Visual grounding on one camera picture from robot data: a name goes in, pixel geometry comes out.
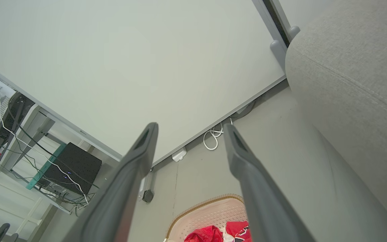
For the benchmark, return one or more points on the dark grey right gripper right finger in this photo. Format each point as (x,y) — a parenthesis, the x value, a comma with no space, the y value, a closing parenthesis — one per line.
(264,201)

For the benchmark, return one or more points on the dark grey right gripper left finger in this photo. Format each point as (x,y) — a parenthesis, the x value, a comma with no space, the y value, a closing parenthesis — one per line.
(123,188)

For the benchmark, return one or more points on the red garment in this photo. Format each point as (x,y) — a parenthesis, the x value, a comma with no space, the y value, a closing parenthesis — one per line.
(239,231)
(204,235)

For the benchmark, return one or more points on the grey fabric sofa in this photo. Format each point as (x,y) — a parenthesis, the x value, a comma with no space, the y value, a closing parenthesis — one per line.
(354,101)

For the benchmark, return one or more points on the grey panel foot with caster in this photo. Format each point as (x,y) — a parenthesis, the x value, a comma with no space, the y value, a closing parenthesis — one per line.
(145,181)

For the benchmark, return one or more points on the black caster wheel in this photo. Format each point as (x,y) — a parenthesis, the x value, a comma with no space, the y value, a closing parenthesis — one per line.
(148,196)

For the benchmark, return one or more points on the black computer case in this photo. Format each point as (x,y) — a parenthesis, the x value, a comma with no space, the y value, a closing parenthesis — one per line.
(74,168)

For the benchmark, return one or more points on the cream perforated laundry basket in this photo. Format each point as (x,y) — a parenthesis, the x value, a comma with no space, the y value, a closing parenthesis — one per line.
(210,213)

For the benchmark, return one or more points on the teal shelf strip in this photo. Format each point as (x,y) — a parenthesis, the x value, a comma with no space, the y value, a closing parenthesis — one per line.
(45,166)

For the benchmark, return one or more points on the grey metal desk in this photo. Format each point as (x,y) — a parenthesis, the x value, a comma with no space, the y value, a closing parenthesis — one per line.
(29,127)

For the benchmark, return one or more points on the black monitor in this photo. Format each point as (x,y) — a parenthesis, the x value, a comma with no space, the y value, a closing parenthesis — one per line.
(10,121)

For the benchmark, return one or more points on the large white partition panel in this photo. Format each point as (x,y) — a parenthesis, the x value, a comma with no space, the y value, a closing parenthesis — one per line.
(113,50)

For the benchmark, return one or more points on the grey foot of narrow panel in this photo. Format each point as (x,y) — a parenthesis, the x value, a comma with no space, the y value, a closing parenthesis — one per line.
(294,32)

